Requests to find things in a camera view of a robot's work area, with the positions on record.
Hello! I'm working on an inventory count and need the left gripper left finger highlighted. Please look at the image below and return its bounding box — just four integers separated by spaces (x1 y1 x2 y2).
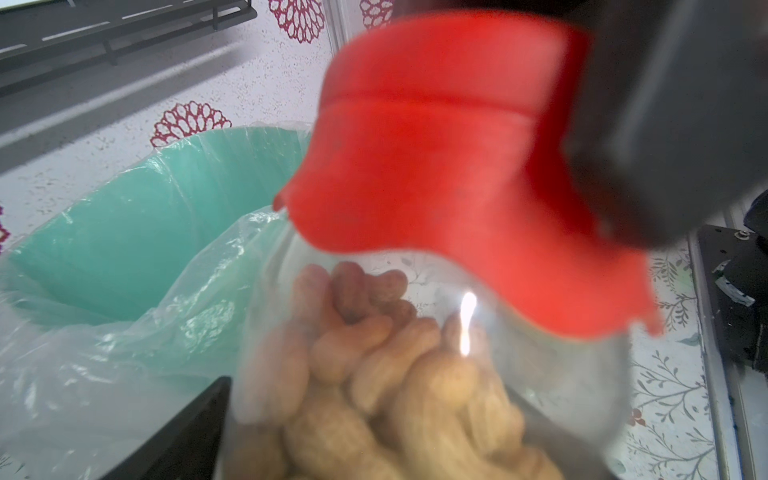
102 376 232 480

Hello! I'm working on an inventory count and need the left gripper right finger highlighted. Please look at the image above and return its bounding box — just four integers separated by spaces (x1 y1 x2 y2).
563 0 768 250

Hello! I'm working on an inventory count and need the red lidded peanut jar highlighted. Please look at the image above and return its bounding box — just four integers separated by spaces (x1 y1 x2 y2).
216 10 661 479

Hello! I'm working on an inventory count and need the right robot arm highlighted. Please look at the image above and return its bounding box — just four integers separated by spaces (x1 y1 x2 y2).
713 192 767 374

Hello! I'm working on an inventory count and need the green trash bin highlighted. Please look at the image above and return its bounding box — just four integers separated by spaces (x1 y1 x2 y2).
1 124 310 328

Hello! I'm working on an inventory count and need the aluminium rail frame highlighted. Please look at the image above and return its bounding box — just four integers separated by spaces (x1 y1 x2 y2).
689 220 767 479

